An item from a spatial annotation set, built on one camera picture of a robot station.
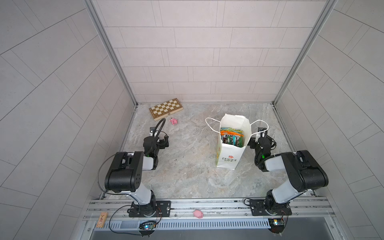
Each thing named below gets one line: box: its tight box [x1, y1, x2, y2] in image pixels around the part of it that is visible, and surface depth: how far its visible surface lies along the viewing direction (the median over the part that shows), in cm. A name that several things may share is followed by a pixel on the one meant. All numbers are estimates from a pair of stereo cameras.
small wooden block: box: [96, 211, 109, 228], surface depth 69 cm
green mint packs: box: [221, 132, 244, 148], surface depth 85 cm
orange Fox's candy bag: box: [220, 130, 244, 137], surface depth 86 cm
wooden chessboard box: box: [148, 97, 184, 122], surface depth 111 cm
